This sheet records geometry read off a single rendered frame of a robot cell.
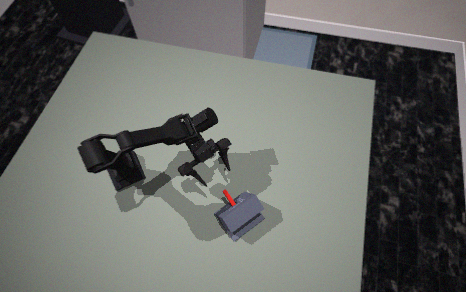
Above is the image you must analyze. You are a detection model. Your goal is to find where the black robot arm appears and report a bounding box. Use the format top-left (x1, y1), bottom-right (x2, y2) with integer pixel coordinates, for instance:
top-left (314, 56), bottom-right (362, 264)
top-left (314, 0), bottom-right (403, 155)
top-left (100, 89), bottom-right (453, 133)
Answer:
top-left (77, 107), bottom-right (218, 182)

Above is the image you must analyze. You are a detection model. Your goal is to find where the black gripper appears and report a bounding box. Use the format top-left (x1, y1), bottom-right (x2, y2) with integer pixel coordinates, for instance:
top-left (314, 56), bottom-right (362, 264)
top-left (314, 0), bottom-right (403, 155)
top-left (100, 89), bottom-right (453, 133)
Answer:
top-left (178, 134), bottom-right (231, 187)

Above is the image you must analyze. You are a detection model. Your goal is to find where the grey sloped panel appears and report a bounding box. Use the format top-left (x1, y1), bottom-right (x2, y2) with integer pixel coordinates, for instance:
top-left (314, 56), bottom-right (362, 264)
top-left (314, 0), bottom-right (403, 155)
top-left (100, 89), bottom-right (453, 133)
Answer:
top-left (215, 192), bottom-right (265, 242)

